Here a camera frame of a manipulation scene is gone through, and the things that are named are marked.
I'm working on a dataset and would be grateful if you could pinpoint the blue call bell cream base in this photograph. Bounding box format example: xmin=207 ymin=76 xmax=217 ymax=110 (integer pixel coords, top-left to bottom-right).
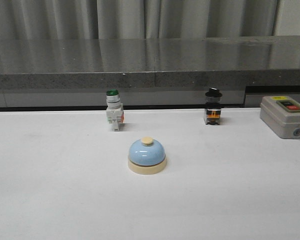
xmin=127 ymin=136 xmax=168 ymax=175

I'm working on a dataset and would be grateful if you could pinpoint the grey granite counter slab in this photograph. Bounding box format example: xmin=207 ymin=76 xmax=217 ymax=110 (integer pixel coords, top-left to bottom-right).
xmin=0 ymin=36 xmax=300 ymax=111

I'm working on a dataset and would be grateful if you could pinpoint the grey pleated curtain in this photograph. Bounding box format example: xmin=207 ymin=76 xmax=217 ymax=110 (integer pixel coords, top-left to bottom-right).
xmin=0 ymin=0 xmax=300 ymax=40

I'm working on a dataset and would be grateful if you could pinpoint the green pushbutton switch white body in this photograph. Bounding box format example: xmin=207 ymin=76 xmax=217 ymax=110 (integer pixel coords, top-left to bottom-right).
xmin=106 ymin=89 xmax=124 ymax=131

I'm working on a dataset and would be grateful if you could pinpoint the black selector switch orange body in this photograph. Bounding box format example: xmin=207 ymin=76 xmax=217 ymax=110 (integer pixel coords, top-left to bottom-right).
xmin=204 ymin=87 xmax=223 ymax=125

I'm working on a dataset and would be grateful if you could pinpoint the grey start stop switch box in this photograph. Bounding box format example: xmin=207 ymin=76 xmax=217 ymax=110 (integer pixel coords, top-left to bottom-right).
xmin=260 ymin=96 xmax=300 ymax=139

